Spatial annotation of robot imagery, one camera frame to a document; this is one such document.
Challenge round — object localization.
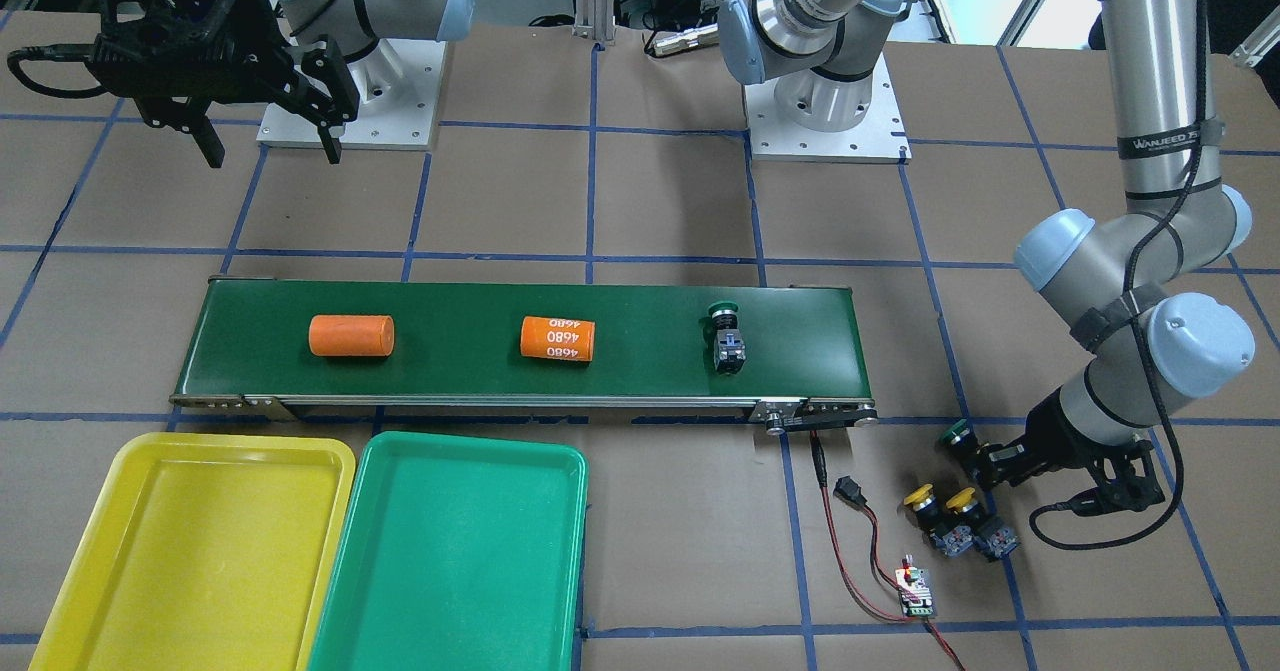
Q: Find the yellow push button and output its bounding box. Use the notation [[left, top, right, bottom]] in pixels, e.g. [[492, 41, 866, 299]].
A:
[[943, 487, 1021, 562], [902, 483, 974, 558]]

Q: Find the green push button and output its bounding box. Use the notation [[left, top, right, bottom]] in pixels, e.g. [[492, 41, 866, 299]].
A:
[[938, 419, 984, 485], [708, 298, 748, 375]]

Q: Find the green plastic tray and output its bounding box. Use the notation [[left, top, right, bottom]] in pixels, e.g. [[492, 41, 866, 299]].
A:
[[308, 432, 588, 670]]

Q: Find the green conveyor belt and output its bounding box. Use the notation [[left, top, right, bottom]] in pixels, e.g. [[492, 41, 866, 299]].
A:
[[172, 277, 877, 434]]

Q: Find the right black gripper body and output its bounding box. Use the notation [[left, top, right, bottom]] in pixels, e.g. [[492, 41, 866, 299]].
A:
[[84, 0, 296, 131]]

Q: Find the orange cylinder with 4680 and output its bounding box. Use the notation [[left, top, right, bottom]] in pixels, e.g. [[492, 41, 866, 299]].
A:
[[518, 316, 596, 364]]

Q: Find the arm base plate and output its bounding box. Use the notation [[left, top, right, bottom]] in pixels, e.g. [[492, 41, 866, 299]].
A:
[[257, 38, 452, 152], [742, 56, 913, 164]]

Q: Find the small controller circuit board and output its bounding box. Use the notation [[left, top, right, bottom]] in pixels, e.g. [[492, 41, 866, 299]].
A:
[[893, 554, 937, 620]]

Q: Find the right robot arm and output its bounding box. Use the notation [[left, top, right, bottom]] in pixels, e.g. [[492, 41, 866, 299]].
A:
[[84, 0, 474, 168]]

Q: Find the red black power cable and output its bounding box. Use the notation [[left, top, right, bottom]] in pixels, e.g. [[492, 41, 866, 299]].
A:
[[808, 432, 966, 671]]

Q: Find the plain orange cylinder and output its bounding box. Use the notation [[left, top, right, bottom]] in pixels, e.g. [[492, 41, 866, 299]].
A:
[[307, 314, 396, 359]]

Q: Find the yellow plastic tray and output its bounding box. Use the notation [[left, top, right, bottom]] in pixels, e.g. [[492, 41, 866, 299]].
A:
[[29, 432, 356, 670]]

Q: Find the black power adapter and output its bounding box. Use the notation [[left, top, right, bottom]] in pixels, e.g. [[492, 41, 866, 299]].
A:
[[652, 0, 701, 29]]

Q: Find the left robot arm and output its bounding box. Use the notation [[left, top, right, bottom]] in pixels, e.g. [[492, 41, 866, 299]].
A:
[[716, 0, 1254, 515]]

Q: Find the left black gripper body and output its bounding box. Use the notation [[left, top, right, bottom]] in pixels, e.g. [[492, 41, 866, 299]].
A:
[[1020, 391, 1165, 512]]

